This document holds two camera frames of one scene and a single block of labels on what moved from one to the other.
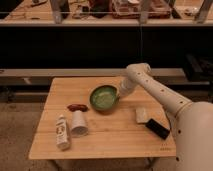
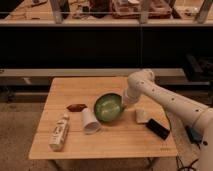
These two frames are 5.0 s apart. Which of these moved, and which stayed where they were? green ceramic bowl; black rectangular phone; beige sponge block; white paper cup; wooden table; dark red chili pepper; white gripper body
Moved: white paper cup; white gripper body; green ceramic bowl
Stayed: beige sponge block; dark red chili pepper; black rectangular phone; wooden table
